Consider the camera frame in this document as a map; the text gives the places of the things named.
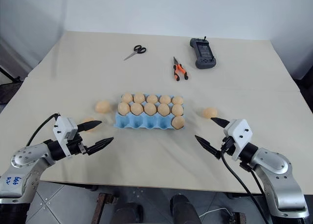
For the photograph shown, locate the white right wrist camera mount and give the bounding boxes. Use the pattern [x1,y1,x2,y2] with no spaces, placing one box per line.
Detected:
[224,118,253,161]

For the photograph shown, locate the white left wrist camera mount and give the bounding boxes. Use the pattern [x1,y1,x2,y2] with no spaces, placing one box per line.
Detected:
[51,115,78,158]

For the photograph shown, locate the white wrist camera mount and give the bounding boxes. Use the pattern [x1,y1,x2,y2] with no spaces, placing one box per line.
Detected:
[51,115,78,158]
[224,118,253,161]

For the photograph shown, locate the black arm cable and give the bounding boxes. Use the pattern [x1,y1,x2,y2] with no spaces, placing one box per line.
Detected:
[220,138,272,224]
[25,113,61,146]

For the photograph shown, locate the orange black pliers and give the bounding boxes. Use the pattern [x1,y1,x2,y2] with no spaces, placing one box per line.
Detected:
[173,56,190,82]

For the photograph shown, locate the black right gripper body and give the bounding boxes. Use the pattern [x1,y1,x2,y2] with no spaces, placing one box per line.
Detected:
[219,135,235,158]

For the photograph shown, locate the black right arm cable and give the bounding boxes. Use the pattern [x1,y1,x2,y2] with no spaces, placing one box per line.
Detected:
[220,138,272,224]

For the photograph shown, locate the rusty brown metal bar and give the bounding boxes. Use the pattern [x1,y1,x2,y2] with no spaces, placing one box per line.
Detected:
[97,193,112,224]
[229,211,246,224]

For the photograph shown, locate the blue egg tray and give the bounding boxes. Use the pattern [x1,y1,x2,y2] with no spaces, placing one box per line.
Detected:
[114,93,187,131]

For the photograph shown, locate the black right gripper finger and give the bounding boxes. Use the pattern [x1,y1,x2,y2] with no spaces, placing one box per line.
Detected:
[195,135,221,159]
[210,116,231,130]

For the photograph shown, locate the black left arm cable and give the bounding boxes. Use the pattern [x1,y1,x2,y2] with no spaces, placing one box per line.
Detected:
[25,113,61,146]

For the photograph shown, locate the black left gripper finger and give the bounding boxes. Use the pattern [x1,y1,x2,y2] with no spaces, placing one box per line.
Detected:
[77,120,102,133]
[86,136,114,156]

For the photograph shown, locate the grey handheld remote controller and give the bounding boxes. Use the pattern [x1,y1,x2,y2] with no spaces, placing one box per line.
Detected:
[189,36,218,70]

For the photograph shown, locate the black handled scissors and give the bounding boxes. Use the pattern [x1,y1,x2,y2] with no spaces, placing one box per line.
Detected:
[123,45,147,61]

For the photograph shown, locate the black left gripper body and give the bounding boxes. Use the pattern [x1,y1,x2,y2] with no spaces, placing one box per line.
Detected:
[67,133,89,157]

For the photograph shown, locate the dark rounded shape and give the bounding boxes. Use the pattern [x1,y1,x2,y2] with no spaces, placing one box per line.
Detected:
[169,194,201,224]

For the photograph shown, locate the thin white cable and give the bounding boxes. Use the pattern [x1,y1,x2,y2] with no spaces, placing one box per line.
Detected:
[200,207,232,218]

